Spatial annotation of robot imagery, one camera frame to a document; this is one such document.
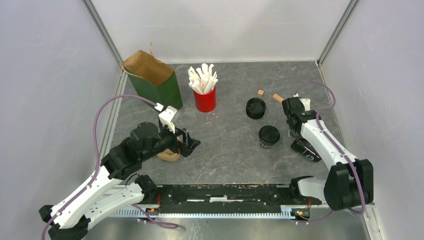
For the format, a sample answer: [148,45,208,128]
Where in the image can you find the long wooden block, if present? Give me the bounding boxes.
[272,93,285,104]

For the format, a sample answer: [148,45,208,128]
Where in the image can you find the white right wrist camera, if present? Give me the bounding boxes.
[293,93,311,111]

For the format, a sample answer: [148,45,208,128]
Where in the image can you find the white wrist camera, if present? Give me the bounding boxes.
[154,102,180,134]
[293,93,311,111]

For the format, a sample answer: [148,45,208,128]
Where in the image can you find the black coffee cup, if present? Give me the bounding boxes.
[259,138,280,149]
[290,138,322,163]

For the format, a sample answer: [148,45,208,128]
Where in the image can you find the small wooden cube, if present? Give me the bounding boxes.
[257,89,264,98]

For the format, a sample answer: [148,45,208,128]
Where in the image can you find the brown cardboard cup carrier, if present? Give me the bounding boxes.
[156,149,181,162]

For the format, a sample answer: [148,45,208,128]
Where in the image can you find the black coffee lid stack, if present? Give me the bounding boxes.
[245,97,266,120]

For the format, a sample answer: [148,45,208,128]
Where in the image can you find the white wrapped stirrer bundle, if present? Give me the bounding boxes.
[187,63,218,95]

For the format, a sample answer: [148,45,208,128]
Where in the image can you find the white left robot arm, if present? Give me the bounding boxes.
[38,122,201,240]

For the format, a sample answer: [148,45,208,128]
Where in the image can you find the red cup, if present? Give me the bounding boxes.
[193,88,217,113]

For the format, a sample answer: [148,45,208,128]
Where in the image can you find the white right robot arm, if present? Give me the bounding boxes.
[282,96,374,211]

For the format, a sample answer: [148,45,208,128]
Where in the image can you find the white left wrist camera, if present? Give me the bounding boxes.
[154,102,180,134]

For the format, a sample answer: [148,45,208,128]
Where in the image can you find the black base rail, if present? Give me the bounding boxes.
[125,183,312,220]

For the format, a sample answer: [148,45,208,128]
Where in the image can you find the green paper bag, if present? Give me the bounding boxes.
[121,45,183,110]

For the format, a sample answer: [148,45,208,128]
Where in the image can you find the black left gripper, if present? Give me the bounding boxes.
[141,121,201,162]

